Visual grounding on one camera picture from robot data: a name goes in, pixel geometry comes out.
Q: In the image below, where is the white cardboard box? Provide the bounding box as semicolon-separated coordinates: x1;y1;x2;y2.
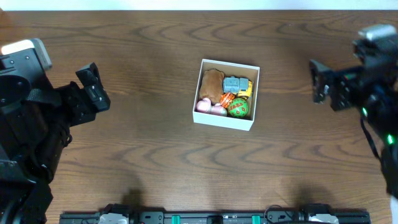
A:
192;59;260;131

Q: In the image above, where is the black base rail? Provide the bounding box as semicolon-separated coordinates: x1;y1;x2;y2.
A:
59;203;371;224

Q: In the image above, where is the green patterned ball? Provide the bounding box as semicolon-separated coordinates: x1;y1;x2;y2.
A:
227;98;249;118

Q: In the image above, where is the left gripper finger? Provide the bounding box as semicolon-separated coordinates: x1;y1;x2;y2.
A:
84;84;111;112
76;62;100;88

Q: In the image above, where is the orange patterned ball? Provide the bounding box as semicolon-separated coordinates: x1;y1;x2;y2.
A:
220;92;236;109

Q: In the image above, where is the yellow grey toy truck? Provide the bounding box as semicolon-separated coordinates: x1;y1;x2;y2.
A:
223;77;253;99

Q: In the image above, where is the brown plush toy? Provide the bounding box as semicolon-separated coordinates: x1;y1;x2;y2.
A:
199;69;224;104

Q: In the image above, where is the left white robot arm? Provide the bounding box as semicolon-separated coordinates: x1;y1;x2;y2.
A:
1;63;111;223

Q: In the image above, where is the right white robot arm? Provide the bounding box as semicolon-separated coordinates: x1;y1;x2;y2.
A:
309;60;397;223

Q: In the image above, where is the pink white duck toy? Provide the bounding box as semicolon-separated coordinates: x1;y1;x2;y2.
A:
195;98;228;116

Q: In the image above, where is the right black cable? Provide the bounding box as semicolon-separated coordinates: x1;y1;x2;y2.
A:
359;116;382;161

